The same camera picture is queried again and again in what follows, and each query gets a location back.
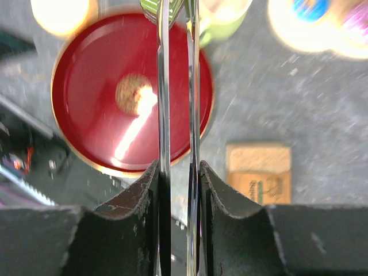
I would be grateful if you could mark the blue white orange donut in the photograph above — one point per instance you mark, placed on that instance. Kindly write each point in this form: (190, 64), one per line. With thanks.
(310, 11)

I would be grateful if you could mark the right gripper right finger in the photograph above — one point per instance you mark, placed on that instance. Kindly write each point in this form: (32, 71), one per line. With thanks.
(242, 237)

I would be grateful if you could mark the wooden block with label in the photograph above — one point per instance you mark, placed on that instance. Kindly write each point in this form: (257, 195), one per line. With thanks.
(260, 171)

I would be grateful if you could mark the light green mug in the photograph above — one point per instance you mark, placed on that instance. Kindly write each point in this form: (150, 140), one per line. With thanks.
(219, 19)

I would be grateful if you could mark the cream three-tier dessert stand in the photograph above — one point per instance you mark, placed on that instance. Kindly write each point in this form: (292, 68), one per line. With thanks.
(326, 34)

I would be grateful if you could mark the metal serving tongs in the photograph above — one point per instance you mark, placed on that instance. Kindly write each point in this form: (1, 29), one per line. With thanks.
(192, 251)

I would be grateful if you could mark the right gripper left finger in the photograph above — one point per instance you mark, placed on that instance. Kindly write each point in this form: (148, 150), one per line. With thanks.
(119, 237)

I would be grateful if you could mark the green layered cake slice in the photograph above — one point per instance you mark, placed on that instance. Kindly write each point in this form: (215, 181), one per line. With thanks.
(150, 9)

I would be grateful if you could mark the dark red round tray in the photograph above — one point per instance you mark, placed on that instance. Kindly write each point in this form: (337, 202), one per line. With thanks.
(83, 94)

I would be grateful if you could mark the purple sprinkled donut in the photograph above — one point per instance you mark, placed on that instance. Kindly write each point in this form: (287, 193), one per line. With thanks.
(354, 22)

